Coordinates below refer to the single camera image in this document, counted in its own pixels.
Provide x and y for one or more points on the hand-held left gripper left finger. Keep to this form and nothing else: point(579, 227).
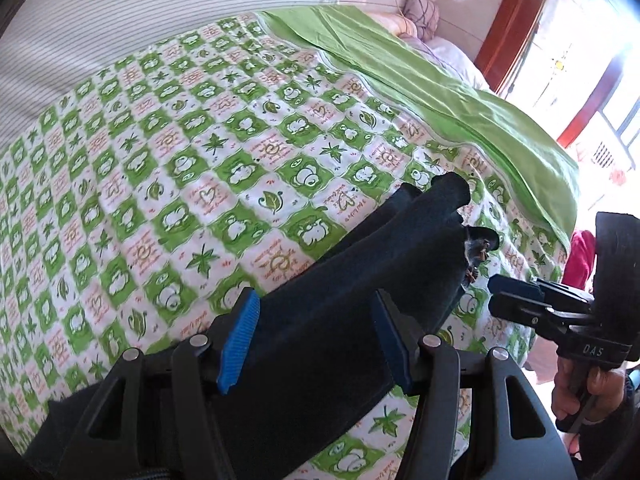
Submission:
point(239, 342)

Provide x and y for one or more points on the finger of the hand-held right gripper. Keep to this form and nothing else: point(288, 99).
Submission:
point(510, 285)
point(515, 312)

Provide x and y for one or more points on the purple patterned pillow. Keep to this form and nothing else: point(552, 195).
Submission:
point(422, 12)

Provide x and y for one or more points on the dark navy pants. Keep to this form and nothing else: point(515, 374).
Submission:
point(320, 320)

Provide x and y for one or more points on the pale lilac quilt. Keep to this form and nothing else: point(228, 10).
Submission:
point(452, 60)

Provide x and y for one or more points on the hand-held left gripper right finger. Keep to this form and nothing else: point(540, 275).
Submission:
point(395, 347)

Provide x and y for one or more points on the person's right forearm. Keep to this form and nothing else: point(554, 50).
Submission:
point(622, 420)

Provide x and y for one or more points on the person's right hand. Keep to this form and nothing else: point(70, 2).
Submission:
point(600, 390)

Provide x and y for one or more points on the plain green blanket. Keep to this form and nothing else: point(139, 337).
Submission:
point(425, 85)

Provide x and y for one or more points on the green printed bed sheet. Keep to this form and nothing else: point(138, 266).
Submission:
point(200, 160)

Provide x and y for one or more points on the white striped headboard cushion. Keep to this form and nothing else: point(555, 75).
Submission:
point(100, 20)

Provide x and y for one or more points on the red wooden door frame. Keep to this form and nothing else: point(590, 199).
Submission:
point(515, 20)

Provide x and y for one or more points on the red cloth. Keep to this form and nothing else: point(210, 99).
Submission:
point(580, 260)

